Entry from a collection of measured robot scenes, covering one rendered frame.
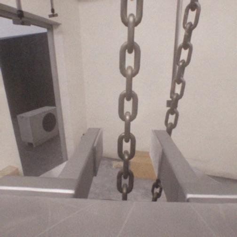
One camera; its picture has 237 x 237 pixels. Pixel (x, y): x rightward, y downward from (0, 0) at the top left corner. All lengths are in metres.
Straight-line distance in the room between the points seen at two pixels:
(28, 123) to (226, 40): 3.36
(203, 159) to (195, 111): 0.73
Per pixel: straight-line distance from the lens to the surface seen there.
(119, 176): 0.16
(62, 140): 2.67
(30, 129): 3.59
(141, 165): 2.40
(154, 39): 2.39
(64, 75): 2.41
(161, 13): 2.44
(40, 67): 7.02
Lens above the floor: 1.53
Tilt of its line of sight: 18 degrees down
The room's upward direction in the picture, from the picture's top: 1 degrees counter-clockwise
